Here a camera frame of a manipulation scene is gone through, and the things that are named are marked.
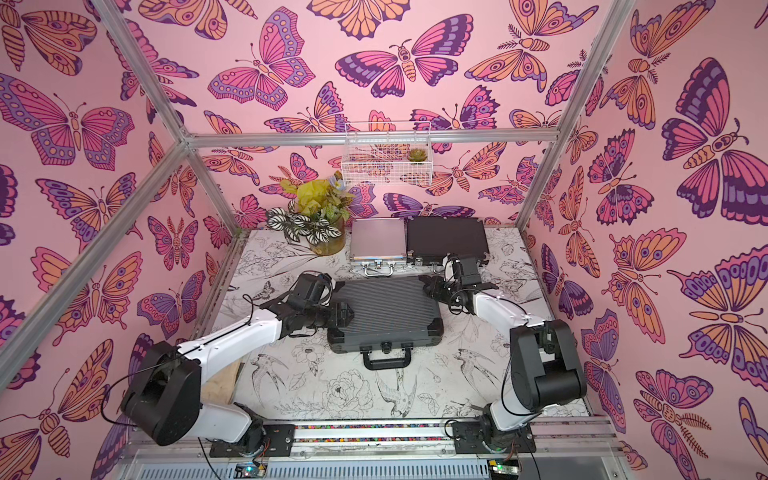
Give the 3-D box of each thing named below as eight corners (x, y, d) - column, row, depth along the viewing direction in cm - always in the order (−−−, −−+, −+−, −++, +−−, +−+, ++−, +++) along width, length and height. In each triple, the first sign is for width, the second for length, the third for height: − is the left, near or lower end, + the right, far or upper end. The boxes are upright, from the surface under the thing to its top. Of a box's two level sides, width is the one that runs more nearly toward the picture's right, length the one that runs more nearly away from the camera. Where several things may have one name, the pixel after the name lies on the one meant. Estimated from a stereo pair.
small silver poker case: (348, 276, 108) (346, 268, 104) (354, 224, 125) (352, 215, 121) (406, 276, 108) (407, 267, 104) (404, 223, 125) (404, 214, 121)
